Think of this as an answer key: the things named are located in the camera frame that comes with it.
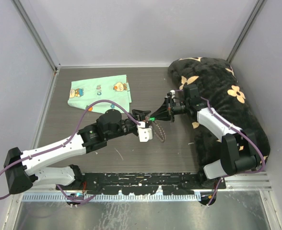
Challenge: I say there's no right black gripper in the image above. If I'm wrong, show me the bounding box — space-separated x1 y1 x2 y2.
150 97 189 123

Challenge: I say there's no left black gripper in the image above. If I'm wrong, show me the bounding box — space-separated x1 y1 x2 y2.
106 110 152 140

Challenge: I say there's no metal keyring disc with rings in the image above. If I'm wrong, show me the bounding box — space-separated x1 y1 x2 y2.
146 117 166 143

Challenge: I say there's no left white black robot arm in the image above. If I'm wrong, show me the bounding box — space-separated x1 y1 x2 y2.
4 109 153 195

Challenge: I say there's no black floral plush pillow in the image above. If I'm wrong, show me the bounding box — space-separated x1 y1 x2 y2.
168 57 270 158

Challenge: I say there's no green cartoon print cloth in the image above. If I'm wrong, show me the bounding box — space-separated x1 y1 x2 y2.
68 75 132 114

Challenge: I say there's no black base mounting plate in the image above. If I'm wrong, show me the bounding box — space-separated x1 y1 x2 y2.
61 172 219 196

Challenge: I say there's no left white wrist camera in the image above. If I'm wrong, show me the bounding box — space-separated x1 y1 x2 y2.
137 122 153 142

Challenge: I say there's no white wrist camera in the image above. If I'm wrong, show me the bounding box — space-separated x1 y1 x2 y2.
167 90 176 99
137 122 153 142

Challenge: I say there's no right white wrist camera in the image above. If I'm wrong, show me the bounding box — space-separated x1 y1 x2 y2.
167 90 176 99

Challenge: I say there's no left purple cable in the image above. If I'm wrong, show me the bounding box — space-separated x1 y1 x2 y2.
0 100 141 200

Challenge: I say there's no left aluminium frame post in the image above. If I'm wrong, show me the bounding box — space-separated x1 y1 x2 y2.
12 0 61 72

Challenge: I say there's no aluminium frame post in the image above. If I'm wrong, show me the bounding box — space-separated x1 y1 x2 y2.
227 0 267 63
12 0 61 72

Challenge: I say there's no white slotted cable duct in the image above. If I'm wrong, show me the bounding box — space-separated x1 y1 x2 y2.
22 192 201 202

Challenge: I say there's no right aluminium frame post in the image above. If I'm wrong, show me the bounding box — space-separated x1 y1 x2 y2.
227 0 267 63

